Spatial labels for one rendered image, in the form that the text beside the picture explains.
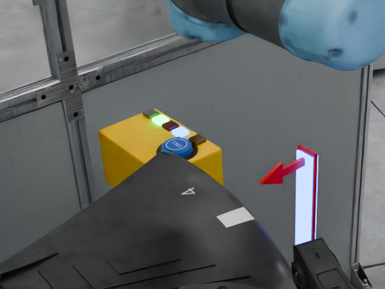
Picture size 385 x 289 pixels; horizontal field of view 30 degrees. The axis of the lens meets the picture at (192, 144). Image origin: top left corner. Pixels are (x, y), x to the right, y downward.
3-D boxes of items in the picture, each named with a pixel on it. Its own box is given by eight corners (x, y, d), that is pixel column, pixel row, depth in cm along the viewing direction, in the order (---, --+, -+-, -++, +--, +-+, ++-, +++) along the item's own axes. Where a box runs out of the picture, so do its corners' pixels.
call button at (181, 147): (156, 153, 96) (155, 143, 95) (180, 143, 97) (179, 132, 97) (173, 166, 93) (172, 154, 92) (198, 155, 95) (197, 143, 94)
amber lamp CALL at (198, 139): (188, 141, 97) (187, 137, 96) (198, 137, 98) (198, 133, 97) (196, 147, 95) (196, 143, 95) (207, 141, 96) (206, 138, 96)
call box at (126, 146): (105, 190, 106) (96, 128, 101) (161, 165, 111) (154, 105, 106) (168, 241, 95) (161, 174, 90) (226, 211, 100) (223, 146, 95)
